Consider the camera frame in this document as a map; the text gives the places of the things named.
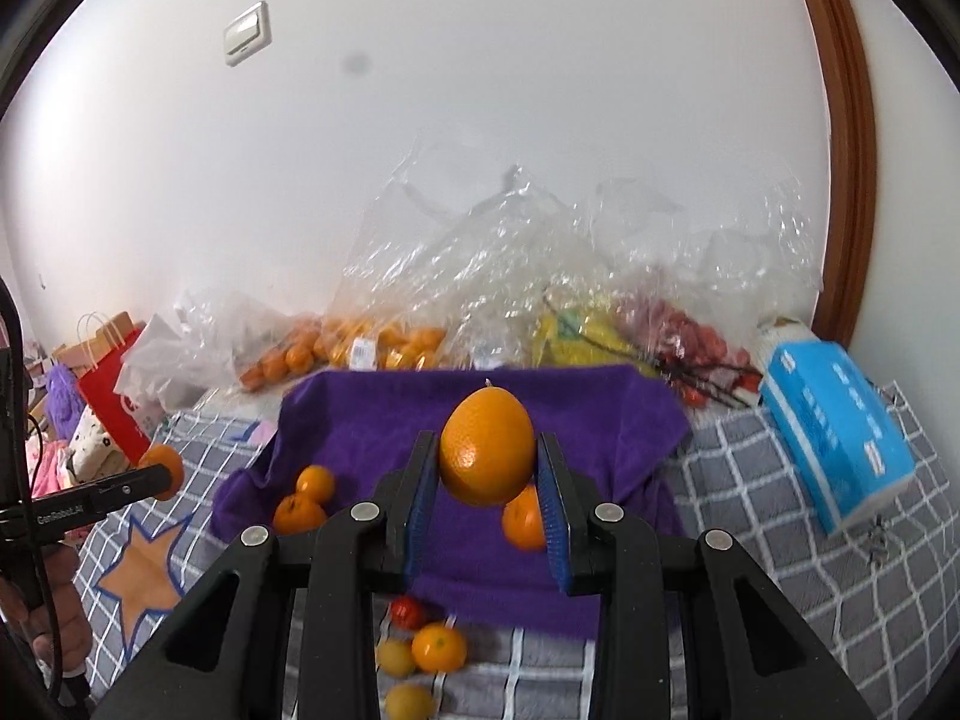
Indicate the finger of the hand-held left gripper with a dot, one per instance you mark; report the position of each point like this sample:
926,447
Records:
135,487

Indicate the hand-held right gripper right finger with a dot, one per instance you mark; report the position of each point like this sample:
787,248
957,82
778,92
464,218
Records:
555,532

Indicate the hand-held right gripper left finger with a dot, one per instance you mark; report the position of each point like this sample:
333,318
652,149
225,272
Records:
418,517

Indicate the small mandarin orange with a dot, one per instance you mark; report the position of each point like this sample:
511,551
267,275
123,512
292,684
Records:
315,484
439,647
487,450
521,521

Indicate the large orange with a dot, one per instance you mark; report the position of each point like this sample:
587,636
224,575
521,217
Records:
300,516
161,459

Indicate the small red apple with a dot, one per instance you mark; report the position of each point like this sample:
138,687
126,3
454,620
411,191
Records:
407,610

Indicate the purple towel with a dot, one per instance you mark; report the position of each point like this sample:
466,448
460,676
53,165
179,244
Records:
360,427

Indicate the small yellow plum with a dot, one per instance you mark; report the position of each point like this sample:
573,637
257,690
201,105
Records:
409,701
395,658

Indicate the person's left hand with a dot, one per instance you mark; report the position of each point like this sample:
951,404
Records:
67,615

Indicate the pink printed blanket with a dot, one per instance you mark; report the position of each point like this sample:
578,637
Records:
49,469

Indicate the red paper bag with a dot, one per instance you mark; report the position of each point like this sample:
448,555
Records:
105,397

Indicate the purple plush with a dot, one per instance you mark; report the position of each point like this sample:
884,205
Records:
64,394

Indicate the white plastic bag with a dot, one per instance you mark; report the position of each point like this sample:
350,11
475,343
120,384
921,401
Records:
150,367

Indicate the labelled clear bag of mandarins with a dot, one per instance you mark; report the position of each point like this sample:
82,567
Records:
390,345

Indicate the thin clear bag of mandarins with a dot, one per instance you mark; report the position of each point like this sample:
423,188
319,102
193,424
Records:
247,345

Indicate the clear bag of red produce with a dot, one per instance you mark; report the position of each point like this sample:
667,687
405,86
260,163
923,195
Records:
675,330

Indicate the grey checked blanket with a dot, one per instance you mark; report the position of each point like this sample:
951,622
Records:
787,600

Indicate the clear bag of yellow produce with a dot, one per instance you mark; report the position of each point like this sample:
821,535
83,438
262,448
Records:
525,262

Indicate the blue tissue pack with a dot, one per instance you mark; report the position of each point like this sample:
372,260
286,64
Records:
840,427

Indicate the white light switch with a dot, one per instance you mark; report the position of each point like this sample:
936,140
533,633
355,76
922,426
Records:
247,34

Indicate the brown wooden door frame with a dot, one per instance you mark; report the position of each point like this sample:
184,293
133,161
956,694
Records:
847,165

